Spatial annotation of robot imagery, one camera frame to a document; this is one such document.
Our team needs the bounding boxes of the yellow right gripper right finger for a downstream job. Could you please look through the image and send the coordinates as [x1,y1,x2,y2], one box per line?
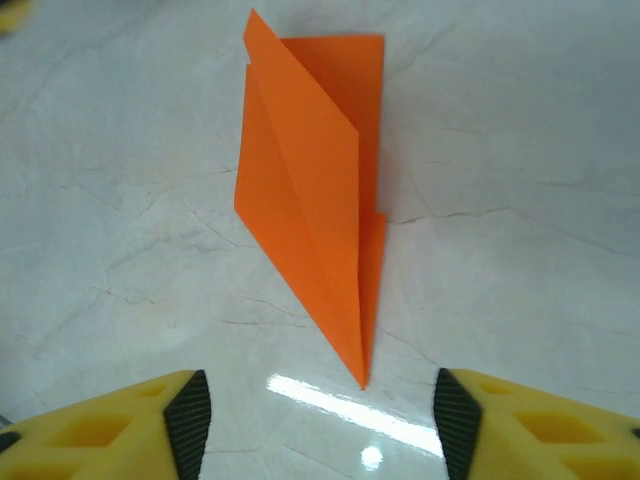
[432,367,640,480]

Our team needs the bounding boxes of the orange paper sheet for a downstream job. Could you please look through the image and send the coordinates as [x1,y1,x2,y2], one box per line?
[232,7,389,392]

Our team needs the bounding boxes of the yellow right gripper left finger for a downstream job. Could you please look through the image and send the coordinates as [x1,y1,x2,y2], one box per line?
[0,368,214,480]

